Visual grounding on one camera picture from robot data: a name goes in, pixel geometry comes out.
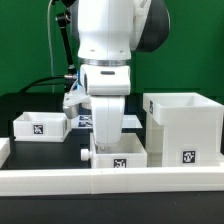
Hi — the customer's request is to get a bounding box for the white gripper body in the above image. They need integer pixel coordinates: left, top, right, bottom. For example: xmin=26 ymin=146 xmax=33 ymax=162
xmin=91 ymin=96 xmax=125 ymax=146

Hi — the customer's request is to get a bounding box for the white front drawer tray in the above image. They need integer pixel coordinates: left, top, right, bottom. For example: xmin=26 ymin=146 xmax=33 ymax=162
xmin=81 ymin=133 xmax=147 ymax=169

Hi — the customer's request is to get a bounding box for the white drawer tray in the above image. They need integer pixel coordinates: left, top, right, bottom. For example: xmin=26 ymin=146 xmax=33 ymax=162
xmin=81 ymin=133 xmax=147 ymax=169
xmin=13 ymin=112 xmax=71 ymax=142

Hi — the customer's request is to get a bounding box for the white drawer cabinet box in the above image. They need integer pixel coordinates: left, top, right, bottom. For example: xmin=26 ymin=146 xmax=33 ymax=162
xmin=143 ymin=93 xmax=224 ymax=167

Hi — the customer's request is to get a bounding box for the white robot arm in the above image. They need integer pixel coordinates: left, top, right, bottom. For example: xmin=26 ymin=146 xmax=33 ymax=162
xmin=70 ymin=0 xmax=170 ymax=147

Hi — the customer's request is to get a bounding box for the white rear drawer tray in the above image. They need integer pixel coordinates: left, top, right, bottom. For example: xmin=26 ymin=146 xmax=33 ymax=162
xmin=13 ymin=112 xmax=71 ymax=142

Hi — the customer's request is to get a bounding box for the white marker tag sheet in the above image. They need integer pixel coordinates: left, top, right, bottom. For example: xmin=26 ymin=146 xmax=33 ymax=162
xmin=71 ymin=115 xmax=142 ymax=129

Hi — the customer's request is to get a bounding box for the white front barrier wall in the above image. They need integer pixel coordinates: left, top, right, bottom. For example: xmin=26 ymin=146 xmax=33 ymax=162
xmin=0 ymin=166 xmax=224 ymax=196

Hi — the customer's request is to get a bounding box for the white barrier wall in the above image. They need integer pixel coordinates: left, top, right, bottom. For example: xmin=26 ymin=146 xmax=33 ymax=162
xmin=0 ymin=138 xmax=10 ymax=168
xmin=0 ymin=166 xmax=224 ymax=196

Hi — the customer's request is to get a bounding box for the black cable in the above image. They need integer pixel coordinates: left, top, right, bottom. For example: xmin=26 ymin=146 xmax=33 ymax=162
xmin=18 ymin=74 xmax=78 ymax=94

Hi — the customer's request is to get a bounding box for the white left barrier wall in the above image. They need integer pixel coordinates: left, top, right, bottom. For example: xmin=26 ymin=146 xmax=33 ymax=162
xmin=0 ymin=138 xmax=10 ymax=168

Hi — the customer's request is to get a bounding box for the white thin cable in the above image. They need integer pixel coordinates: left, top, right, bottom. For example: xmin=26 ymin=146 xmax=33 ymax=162
xmin=46 ymin=0 xmax=56 ymax=94

